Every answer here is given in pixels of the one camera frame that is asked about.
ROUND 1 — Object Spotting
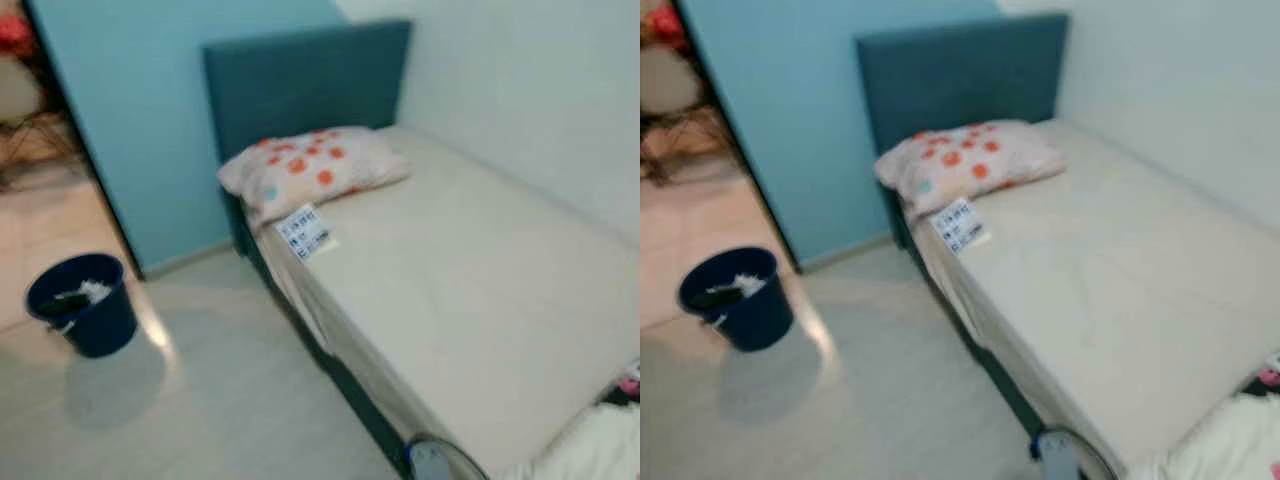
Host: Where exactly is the teal bed base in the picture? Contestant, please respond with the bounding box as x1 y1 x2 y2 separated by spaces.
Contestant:
885 185 1061 471
225 190 416 476

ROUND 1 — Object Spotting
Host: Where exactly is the pink pillow with orange spots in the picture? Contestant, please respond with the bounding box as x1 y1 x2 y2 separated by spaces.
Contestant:
218 127 411 226
874 120 1066 219

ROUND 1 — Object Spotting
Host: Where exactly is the dark blue bucket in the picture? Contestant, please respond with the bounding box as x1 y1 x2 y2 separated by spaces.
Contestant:
678 247 796 353
25 253 139 359

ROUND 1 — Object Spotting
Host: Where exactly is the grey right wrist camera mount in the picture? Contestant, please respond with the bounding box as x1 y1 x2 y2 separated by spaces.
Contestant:
1035 430 1081 480
408 440 451 480

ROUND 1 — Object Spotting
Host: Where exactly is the teal headboard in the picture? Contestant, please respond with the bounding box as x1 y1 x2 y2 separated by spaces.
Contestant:
203 20 413 166
855 12 1069 161

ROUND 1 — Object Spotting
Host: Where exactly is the beige sheet mattress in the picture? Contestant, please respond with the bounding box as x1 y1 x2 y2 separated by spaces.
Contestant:
245 125 641 476
900 118 1280 476

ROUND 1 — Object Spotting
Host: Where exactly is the white book with blue letters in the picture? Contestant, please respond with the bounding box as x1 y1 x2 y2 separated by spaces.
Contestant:
930 197 991 256
277 205 336 263

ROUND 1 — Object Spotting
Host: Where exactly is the cream cartoon print comforter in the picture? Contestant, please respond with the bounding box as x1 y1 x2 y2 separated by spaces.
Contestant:
1130 365 1280 480
500 375 641 480

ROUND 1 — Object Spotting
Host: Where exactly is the red fabric item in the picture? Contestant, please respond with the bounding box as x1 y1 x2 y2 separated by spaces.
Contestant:
650 5 691 51
0 10 36 61

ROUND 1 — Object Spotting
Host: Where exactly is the black door frame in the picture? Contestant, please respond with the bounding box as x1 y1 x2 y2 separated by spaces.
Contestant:
672 0 801 273
25 0 146 281

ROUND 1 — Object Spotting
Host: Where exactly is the beige chair with wire legs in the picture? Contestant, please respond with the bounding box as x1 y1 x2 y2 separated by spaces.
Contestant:
640 45 731 186
0 55 86 191

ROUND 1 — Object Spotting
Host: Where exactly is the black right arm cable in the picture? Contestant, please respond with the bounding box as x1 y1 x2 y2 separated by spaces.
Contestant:
415 432 491 480
1040 425 1121 480

